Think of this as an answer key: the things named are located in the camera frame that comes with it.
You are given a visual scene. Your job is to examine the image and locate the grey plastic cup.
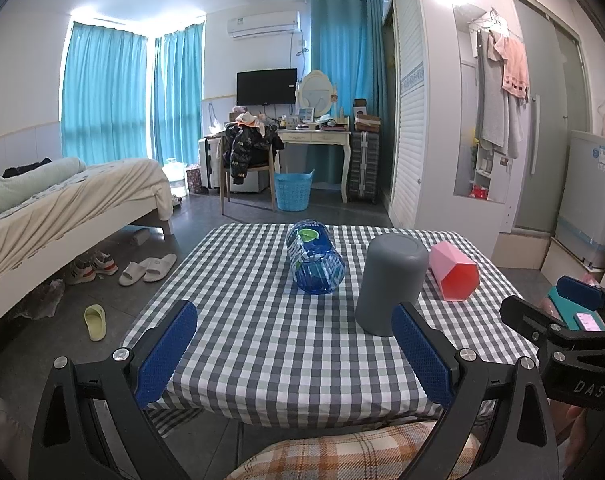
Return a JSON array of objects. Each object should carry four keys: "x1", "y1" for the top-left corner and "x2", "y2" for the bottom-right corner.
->
[{"x1": 355, "y1": 234, "x2": 430, "y2": 337}]

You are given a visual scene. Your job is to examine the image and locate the cardboard box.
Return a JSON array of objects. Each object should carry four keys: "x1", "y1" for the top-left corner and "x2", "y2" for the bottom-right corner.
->
[{"x1": 355, "y1": 112, "x2": 382, "y2": 134}]

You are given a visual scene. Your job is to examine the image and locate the white suitcase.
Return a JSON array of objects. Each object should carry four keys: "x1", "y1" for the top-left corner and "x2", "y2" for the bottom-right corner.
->
[{"x1": 198, "y1": 137, "x2": 224, "y2": 193}]

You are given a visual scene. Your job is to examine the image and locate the black jacket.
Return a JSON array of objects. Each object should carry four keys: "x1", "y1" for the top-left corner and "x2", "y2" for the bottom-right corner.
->
[{"x1": 224, "y1": 122, "x2": 285, "y2": 185}]

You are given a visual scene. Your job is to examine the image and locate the narrow blue curtain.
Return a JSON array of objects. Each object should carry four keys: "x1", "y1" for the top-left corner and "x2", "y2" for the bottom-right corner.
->
[{"x1": 154, "y1": 24, "x2": 204, "y2": 168}]

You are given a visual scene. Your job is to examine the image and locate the grey towel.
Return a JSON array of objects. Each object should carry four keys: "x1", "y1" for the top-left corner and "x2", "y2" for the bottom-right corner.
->
[{"x1": 477, "y1": 30, "x2": 526, "y2": 159}]

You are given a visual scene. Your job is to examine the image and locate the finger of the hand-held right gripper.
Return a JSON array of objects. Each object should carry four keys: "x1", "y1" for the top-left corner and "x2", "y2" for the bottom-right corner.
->
[
  {"x1": 556, "y1": 275, "x2": 605, "y2": 331},
  {"x1": 500, "y1": 294, "x2": 605, "y2": 343}
]

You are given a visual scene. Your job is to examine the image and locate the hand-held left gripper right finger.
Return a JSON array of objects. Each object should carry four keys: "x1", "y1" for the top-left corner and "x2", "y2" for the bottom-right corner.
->
[{"x1": 391, "y1": 301, "x2": 568, "y2": 480}]

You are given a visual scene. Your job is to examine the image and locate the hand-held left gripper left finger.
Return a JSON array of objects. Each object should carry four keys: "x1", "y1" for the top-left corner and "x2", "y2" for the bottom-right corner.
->
[{"x1": 30, "y1": 300, "x2": 198, "y2": 480}]

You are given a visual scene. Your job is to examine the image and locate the pink and white clothes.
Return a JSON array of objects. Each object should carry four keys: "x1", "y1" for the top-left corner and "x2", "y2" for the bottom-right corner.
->
[{"x1": 234, "y1": 109, "x2": 266, "y2": 129}]

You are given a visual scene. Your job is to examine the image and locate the white air conditioner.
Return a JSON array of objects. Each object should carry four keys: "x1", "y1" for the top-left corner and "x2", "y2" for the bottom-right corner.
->
[{"x1": 227, "y1": 10, "x2": 302, "y2": 39}]

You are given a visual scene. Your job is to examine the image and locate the white sneaker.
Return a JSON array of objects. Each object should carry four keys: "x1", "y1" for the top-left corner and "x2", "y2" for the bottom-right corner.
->
[
  {"x1": 65, "y1": 262, "x2": 96, "y2": 286},
  {"x1": 90, "y1": 252, "x2": 119, "y2": 276}
]

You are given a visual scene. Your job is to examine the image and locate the blue water bottle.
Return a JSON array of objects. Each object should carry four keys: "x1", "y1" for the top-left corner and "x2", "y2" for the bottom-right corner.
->
[{"x1": 286, "y1": 219, "x2": 346, "y2": 295}]

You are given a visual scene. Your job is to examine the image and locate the black television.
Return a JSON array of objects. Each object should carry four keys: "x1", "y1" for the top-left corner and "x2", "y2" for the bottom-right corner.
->
[{"x1": 236, "y1": 68, "x2": 298, "y2": 107}]

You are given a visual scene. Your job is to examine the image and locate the clear water jug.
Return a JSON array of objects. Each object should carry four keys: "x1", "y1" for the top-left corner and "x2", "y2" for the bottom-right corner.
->
[{"x1": 162, "y1": 157, "x2": 188, "y2": 199}]

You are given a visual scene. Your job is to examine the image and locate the teal box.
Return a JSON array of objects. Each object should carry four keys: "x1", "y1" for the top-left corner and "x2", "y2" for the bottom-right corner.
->
[{"x1": 549, "y1": 285, "x2": 605, "y2": 332}]

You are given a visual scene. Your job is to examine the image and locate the pale green quilt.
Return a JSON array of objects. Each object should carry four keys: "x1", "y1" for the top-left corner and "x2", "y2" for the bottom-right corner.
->
[{"x1": 0, "y1": 156, "x2": 87, "y2": 222}]

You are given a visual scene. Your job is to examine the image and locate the frosted glass door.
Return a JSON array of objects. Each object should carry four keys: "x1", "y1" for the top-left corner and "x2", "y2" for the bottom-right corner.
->
[{"x1": 505, "y1": 0, "x2": 597, "y2": 237}]

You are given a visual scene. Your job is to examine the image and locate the white slipper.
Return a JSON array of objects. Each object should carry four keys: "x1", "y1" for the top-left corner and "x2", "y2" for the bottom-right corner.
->
[
  {"x1": 142, "y1": 254, "x2": 178, "y2": 283},
  {"x1": 119, "y1": 260, "x2": 151, "y2": 287}
]

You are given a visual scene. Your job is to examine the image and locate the dark teal curtain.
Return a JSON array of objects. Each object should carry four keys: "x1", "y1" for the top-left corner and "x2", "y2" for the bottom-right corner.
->
[{"x1": 310, "y1": 0, "x2": 389, "y2": 187}]

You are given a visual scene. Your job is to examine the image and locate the crumpled plastic bag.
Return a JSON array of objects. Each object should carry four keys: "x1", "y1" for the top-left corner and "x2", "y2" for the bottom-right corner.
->
[{"x1": 16, "y1": 280, "x2": 66, "y2": 322}]

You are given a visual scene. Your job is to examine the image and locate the bed with cream sheet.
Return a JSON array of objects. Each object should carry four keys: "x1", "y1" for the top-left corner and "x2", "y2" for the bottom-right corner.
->
[{"x1": 0, "y1": 157, "x2": 176, "y2": 336}]

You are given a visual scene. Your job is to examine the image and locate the wooden chair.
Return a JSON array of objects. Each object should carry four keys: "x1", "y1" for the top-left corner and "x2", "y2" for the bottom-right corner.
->
[{"x1": 220, "y1": 135, "x2": 279, "y2": 214}]

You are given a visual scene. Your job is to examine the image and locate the pink hexagonal cup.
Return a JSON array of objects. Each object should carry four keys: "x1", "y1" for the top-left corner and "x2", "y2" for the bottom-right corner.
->
[{"x1": 429, "y1": 241, "x2": 480, "y2": 302}]

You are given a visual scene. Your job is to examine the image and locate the dark suitcase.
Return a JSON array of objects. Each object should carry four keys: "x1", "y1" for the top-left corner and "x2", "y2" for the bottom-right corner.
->
[{"x1": 349, "y1": 131, "x2": 381, "y2": 204}]

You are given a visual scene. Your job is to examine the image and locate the white louvred wardrobe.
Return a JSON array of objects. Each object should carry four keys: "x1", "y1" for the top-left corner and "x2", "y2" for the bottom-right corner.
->
[{"x1": 383, "y1": 0, "x2": 466, "y2": 233}]

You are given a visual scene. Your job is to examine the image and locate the white dressing table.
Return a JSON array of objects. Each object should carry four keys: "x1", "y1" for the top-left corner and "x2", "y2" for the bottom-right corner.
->
[{"x1": 277, "y1": 126, "x2": 353, "y2": 204}]

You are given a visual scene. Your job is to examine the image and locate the dark cloth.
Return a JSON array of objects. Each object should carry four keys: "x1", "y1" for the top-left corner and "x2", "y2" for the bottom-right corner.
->
[{"x1": 2, "y1": 157, "x2": 52, "y2": 179}]

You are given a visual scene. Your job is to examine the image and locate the blue laundry basket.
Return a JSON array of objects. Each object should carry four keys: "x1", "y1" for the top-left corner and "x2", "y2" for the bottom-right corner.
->
[{"x1": 274, "y1": 170, "x2": 315, "y2": 212}]

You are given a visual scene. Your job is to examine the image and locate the grey checked tablecloth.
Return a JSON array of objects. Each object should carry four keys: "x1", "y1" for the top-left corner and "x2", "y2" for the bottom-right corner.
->
[{"x1": 120, "y1": 222, "x2": 541, "y2": 431}]

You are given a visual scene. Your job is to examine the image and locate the pink towel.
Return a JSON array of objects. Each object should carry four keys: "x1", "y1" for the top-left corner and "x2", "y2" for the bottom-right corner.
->
[{"x1": 493, "y1": 30, "x2": 530, "y2": 104}]

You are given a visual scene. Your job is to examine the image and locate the wide blue curtain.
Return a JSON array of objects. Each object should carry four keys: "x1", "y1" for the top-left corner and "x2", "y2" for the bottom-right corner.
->
[{"x1": 60, "y1": 21, "x2": 150, "y2": 167}]

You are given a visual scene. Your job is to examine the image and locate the oval white mirror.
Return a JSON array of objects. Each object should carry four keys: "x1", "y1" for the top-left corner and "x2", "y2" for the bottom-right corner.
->
[{"x1": 297, "y1": 70, "x2": 334, "y2": 118}]

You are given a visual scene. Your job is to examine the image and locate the plaid cushion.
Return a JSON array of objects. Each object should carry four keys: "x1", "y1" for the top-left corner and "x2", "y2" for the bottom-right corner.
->
[{"x1": 226, "y1": 420, "x2": 483, "y2": 480}]

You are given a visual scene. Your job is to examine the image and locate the green slipper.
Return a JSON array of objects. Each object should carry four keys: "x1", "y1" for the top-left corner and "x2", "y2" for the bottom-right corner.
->
[{"x1": 84, "y1": 304, "x2": 106, "y2": 342}]

